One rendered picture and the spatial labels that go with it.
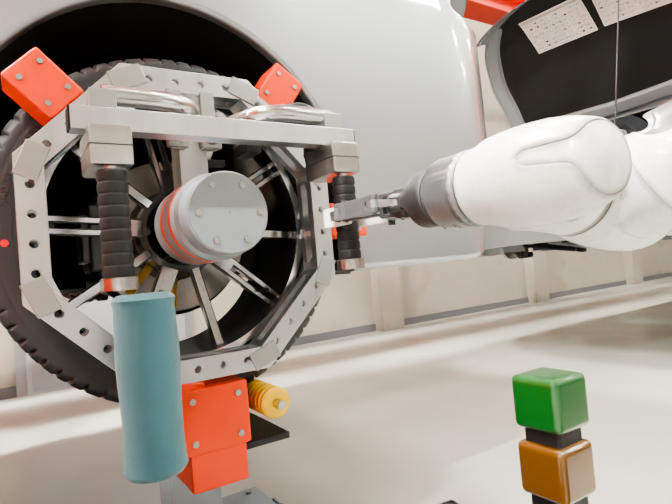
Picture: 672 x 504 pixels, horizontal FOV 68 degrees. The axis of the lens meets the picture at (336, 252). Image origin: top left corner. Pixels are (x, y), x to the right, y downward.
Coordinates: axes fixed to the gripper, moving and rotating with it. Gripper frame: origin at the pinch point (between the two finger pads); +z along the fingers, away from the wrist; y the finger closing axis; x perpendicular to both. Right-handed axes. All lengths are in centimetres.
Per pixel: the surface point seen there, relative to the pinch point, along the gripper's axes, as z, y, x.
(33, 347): 29, -44, -16
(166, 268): 31.3, -21.7, -5.3
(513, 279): 398, 543, -47
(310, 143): 1.9, -5.6, 11.9
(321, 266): 20.5, 5.7, -7.4
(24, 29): 34, -42, 38
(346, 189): -1.4, -1.7, 4.1
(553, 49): 146, 291, 135
